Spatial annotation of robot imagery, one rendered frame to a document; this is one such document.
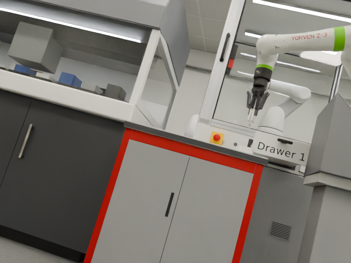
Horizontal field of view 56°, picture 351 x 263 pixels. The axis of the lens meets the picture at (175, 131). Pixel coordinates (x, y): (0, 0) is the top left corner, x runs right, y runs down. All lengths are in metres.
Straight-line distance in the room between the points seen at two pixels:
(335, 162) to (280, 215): 0.70
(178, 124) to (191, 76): 0.83
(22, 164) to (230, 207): 1.22
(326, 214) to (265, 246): 0.64
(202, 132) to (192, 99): 3.50
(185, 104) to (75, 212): 3.83
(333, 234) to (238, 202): 0.38
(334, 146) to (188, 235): 0.66
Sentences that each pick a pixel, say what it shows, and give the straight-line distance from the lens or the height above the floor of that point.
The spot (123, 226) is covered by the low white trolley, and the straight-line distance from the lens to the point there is 1.43.
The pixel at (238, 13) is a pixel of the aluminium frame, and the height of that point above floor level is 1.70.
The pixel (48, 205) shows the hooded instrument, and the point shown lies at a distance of 1.99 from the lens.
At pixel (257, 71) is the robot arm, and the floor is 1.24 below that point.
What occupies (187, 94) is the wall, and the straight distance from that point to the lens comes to 5.51.
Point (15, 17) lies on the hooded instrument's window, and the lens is 2.30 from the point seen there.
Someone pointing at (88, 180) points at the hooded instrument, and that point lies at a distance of 1.90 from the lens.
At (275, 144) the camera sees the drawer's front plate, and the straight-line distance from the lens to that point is 1.74.
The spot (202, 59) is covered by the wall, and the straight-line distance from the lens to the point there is 5.70.
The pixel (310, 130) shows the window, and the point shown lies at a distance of 2.10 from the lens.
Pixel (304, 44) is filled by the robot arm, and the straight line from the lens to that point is 1.78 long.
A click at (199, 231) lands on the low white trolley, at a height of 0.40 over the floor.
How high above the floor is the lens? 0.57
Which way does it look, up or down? 8 degrees up
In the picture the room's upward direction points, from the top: 16 degrees clockwise
